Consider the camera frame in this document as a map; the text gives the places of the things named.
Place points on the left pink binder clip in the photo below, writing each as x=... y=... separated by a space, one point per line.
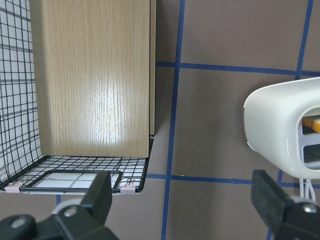
x=13 y=188

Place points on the white toaster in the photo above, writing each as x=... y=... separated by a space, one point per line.
x=273 y=117

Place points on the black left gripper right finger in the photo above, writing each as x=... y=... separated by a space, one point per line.
x=287 y=217

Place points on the orange toast slice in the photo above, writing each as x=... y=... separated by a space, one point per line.
x=312 y=123

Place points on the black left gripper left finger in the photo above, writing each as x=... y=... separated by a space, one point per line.
x=70 y=221

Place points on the pink binder clip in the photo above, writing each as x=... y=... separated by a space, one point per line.
x=13 y=188
x=128 y=187

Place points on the black framed label holder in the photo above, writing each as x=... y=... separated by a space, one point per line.
x=62 y=182

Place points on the light wood board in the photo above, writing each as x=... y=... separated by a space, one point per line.
x=94 y=66

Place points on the black wire mesh basket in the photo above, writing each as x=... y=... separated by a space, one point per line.
x=21 y=160

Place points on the right pink binder clip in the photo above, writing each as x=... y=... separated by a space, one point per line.
x=128 y=187

